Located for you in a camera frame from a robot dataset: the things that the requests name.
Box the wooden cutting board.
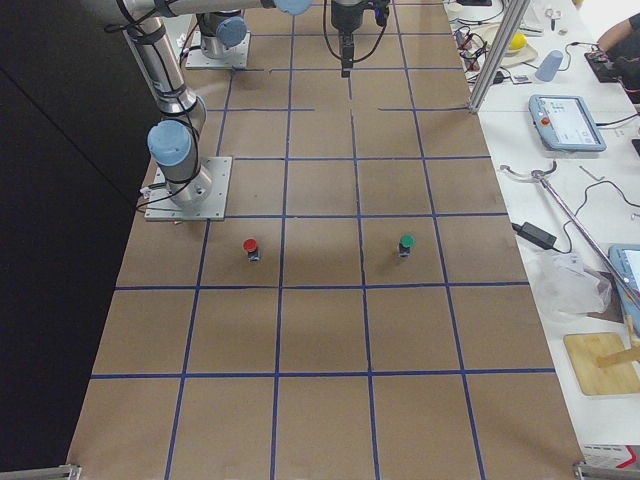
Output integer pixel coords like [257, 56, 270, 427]
[563, 333, 639, 396]

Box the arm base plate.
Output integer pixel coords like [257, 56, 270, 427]
[143, 157, 232, 222]
[186, 31, 251, 70]

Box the metal rod tool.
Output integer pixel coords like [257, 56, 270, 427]
[499, 160, 639, 307]

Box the blue teach pendant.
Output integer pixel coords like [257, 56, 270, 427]
[528, 94, 607, 152]
[608, 244, 639, 308]

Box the blue plastic cup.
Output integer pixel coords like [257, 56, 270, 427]
[534, 50, 564, 83]

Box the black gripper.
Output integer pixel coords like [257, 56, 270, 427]
[329, 0, 390, 79]

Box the aluminium frame post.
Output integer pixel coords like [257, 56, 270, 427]
[468, 0, 530, 113]

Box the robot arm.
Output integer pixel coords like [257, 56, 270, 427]
[80, 1, 311, 211]
[196, 1, 390, 78]

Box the red push button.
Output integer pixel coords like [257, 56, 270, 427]
[243, 238, 261, 262]

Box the clear plastic bag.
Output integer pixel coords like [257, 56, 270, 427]
[532, 252, 612, 315]

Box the beige plate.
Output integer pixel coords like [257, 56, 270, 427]
[501, 44, 538, 67]

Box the beige tray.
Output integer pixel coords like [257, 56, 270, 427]
[469, 24, 541, 71]

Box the yellow lemon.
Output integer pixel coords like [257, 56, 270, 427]
[507, 33, 527, 54]

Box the black power adapter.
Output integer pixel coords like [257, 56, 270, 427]
[515, 222, 557, 250]

